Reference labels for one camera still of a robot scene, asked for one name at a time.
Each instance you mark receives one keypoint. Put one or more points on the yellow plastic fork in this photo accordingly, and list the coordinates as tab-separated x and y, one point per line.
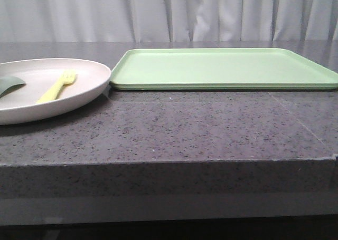
68	77

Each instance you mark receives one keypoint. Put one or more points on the light green tray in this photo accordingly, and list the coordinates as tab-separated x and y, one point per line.
220	69

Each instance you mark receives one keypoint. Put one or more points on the green plastic spoon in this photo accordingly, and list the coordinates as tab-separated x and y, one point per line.
8	82

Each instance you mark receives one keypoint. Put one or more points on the grey curtain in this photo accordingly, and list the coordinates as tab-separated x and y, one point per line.
167	20

